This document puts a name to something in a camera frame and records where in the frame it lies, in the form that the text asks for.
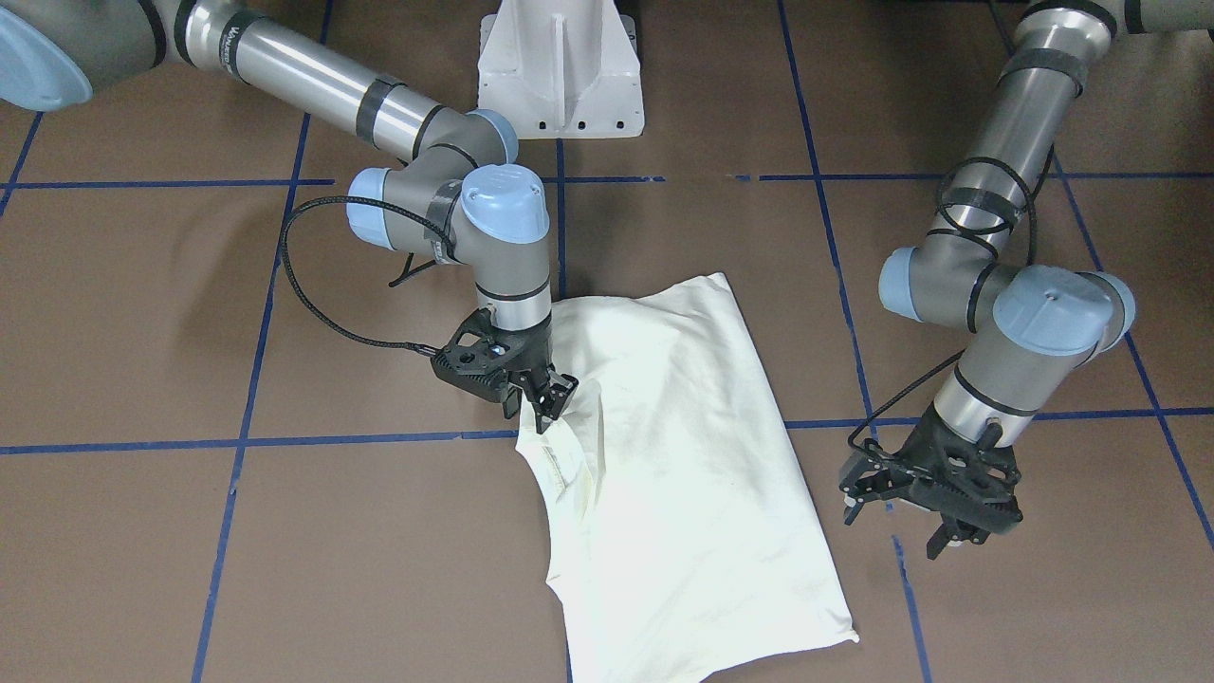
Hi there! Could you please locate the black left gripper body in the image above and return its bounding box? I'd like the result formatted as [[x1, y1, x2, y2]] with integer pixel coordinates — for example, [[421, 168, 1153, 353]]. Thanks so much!
[[840, 416, 1023, 533]]

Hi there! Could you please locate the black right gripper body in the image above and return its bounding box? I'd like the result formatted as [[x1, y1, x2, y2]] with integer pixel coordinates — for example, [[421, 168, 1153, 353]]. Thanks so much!
[[431, 308, 552, 405]]

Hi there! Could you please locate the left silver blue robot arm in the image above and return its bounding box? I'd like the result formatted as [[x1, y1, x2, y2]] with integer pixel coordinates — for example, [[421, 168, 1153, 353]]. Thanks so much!
[[838, 1, 1212, 559]]

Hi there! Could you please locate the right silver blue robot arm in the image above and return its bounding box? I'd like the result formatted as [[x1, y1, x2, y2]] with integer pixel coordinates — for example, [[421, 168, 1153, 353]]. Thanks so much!
[[2, 1, 579, 433]]

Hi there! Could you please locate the grey robot base mount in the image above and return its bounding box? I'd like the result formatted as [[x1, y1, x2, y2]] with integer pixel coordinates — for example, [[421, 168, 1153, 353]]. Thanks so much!
[[477, 1, 646, 140]]

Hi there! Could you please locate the cream white t-shirt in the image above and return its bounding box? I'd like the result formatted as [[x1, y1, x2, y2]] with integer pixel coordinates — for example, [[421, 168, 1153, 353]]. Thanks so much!
[[516, 273, 858, 682]]

